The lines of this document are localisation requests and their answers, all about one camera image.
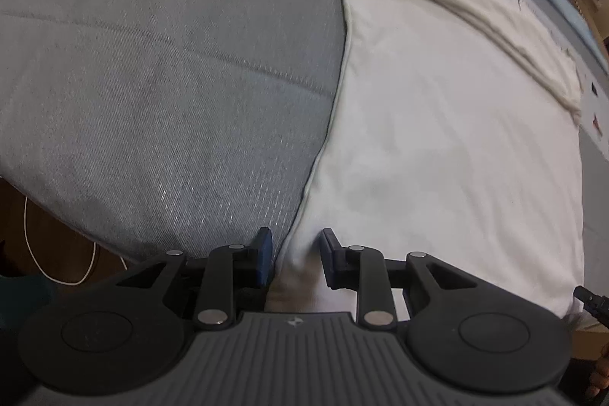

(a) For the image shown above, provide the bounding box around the white small garment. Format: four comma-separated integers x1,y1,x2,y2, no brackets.
263,0,588,322

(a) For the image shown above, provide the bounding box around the grey quilted mattress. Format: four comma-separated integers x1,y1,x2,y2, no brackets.
1,0,345,259

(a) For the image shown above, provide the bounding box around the printed light bed sheet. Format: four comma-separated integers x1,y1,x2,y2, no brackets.
332,0,609,311

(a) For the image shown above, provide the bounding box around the white cable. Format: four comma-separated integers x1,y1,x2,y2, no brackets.
21,194,130,287

